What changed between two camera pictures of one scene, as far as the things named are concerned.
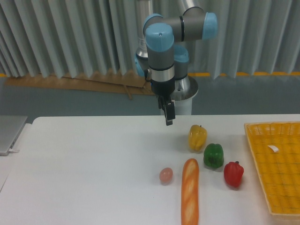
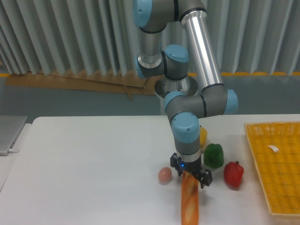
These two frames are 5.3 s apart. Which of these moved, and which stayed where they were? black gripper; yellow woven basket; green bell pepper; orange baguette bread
Moved: black gripper
Stayed: yellow woven basket; green bell pepper; orange baguette bread
